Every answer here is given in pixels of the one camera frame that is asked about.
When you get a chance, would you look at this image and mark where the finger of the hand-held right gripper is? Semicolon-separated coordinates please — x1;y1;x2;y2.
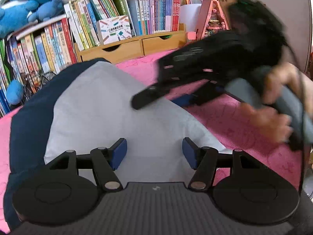
171;83;222;107
131;72;213;110

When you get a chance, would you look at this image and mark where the row of tall blue books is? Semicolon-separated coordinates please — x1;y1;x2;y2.
0;39;13;115

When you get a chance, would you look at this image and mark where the pink toy house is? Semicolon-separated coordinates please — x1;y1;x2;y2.
186;0;231;41

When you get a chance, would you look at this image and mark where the row of green spine books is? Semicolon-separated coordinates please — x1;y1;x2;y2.
65;0;134;52

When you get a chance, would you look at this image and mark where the row of blue red books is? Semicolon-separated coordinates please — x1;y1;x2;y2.
127;0;183;36

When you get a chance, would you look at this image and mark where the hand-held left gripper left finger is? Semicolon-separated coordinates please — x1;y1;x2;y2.
50;138;128;192

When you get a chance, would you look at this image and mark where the navy and white jacket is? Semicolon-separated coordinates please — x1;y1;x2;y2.
4;57;227;230

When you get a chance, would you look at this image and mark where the miniature bicycle model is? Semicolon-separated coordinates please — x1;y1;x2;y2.
22;70;57;96

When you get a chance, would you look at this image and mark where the white pencil print box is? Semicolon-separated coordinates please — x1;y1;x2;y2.
96;16;132;45

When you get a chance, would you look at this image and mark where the blue whale plush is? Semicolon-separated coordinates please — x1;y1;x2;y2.
0;0;40;38

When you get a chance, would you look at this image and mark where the pink bunny print blanket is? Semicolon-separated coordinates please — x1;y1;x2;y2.
0;49;304;233

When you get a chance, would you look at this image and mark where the white card sheet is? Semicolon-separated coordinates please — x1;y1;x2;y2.
180;4;202;32

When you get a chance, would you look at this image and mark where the blue plush ball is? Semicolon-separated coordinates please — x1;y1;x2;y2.
6;80;25;106

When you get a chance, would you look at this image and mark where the person's right hand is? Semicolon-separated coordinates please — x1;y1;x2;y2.
241;62;306;144

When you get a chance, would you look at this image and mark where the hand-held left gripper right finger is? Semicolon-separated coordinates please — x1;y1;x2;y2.
182;137;267;191

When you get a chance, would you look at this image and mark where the wooden drawer organizer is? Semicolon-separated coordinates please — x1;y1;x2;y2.
75;23;187;63

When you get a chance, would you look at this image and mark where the small blue plush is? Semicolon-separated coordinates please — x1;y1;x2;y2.
27;0;65;22

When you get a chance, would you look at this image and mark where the row of colourful books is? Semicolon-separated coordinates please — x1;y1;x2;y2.
7;17;79;84

